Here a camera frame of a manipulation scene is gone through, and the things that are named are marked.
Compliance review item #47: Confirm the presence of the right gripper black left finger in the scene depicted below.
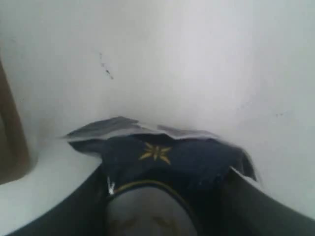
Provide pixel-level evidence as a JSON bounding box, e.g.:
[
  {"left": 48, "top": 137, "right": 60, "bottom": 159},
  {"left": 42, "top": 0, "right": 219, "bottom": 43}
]
[{"left": 6, "top": 166, "right": 107, "bottom": 236}]

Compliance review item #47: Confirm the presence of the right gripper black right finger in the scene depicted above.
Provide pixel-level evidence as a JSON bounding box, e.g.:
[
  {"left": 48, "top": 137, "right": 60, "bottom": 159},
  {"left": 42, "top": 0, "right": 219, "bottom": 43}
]
[{"left": 198, "top": 167, "right": 315, "bottom": 236}]

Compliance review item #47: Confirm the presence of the spaghetti packet dark blue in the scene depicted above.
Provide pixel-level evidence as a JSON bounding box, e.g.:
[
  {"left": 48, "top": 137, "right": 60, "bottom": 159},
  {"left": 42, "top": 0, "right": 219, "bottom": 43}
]
[{"left": 64, "top": 117, "right": 257, "bottom": 236}]

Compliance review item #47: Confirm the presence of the brown pouch orange label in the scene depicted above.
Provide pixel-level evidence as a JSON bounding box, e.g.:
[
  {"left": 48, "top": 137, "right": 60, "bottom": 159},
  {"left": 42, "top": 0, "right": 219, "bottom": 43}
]
[{"left": 0, "top": 65, "right": 32, "bottom": 184}]

